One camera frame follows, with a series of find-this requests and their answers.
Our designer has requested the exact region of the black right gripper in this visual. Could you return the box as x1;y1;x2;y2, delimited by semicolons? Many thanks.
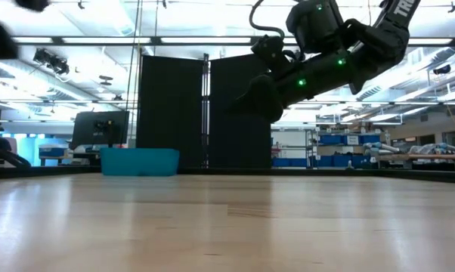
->
233;62;327;124

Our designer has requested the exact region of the black divider panel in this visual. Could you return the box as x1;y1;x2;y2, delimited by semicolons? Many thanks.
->
136;55;205;169
208;51;272;169

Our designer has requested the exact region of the blue storage crate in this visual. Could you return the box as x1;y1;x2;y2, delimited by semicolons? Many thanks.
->
271;157;308;168

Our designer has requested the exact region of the shelf with blue bins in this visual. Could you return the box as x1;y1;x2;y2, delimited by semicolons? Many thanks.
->
306;128;383;169

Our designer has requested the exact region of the person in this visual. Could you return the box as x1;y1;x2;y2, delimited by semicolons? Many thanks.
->
0;126;13;152

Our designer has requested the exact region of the blue plastic bin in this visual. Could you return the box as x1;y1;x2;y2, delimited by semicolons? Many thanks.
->
99;147;181;177

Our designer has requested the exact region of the black computer monitor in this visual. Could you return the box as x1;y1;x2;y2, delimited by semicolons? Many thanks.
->
71;110;131;149

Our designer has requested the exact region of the black office desk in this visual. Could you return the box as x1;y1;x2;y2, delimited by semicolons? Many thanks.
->
38;150;102;167

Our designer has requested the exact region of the wooden workbench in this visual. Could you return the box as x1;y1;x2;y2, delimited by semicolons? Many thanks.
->
376;141;455;173

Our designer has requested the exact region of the black ceiling fixture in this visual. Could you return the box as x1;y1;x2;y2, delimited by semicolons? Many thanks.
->
432;64;453;76

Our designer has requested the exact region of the black hanging camera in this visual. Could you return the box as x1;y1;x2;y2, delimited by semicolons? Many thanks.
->
32;48;71;76

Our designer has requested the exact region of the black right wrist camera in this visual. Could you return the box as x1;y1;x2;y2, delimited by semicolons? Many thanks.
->
251;35;289;69

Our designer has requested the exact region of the black aluminium table frame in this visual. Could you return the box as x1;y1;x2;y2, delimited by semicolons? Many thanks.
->
0;165;455;185

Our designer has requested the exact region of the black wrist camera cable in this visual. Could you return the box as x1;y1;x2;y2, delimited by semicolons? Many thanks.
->
249;0;285;32

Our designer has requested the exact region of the black curved cable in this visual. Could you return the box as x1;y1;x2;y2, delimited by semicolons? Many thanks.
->
0;145;32;168

